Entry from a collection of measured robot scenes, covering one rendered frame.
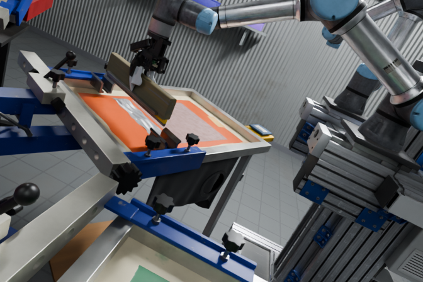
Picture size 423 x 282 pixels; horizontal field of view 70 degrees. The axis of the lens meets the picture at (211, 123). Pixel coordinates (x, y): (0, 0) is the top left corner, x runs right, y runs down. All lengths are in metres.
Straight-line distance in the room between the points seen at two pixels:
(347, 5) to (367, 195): 0.66
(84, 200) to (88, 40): 4.57
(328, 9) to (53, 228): 0.80
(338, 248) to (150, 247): 1.05
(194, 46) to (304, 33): 1.50
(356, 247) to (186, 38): 3.57
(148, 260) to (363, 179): 0.80
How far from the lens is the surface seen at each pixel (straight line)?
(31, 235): 0.55
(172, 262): 0.68
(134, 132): 1.08
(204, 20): 0.95
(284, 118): 4.42
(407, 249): 1.57
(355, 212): 1.30
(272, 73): 4.30
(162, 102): 0.96
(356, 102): 1.61
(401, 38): 1.79
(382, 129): 1.15
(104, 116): 1.13
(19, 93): 0.94
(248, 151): 1.27
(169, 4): 0.98
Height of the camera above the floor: 1.44
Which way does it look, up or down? 20 degrees down
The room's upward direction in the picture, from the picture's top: 24 degrees clockwise
